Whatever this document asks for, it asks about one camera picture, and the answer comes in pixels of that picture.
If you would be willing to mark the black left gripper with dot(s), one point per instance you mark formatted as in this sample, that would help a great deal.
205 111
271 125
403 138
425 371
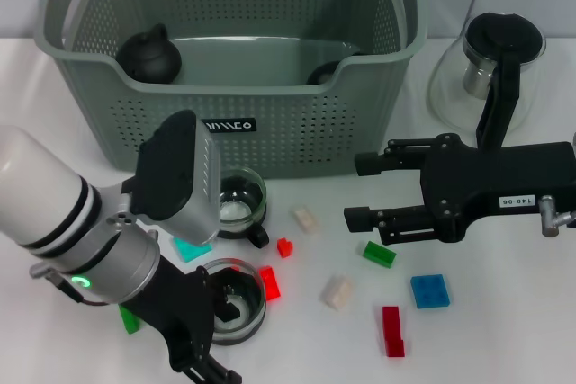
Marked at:
180 312

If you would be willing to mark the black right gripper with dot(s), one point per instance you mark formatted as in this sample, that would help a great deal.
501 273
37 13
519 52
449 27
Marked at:
477 181

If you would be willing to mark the bright red toy brick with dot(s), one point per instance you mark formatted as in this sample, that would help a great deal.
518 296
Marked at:
271 283

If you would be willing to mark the green stepped toy brick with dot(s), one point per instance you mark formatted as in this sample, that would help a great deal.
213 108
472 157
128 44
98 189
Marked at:
131 323

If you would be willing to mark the teal square toy brick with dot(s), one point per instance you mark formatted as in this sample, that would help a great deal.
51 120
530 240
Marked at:
191 250

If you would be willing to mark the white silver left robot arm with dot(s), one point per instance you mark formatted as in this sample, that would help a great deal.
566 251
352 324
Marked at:
45 186

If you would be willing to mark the grey perforated storage basket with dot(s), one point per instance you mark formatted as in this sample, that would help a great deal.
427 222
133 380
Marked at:
292 141

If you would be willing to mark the green rectangular toy brick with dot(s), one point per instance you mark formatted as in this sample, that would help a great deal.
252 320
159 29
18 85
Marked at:
378 253

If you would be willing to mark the white toy brick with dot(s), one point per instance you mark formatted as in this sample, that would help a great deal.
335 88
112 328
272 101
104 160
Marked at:
336 292
307 220

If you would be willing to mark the small red toy brick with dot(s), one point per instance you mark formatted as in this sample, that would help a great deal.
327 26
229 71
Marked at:
284 247

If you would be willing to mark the blue square toy brick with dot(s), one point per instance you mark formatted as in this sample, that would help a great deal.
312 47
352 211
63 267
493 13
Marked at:
431 292

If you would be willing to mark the dark red long toy brick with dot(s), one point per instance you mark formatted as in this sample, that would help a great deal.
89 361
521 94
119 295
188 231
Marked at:
391 330

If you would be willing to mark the black round ceramic teapot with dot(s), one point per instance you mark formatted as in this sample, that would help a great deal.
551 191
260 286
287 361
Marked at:
148 58

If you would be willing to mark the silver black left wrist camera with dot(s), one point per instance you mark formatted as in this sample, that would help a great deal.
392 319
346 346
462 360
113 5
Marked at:
180 177

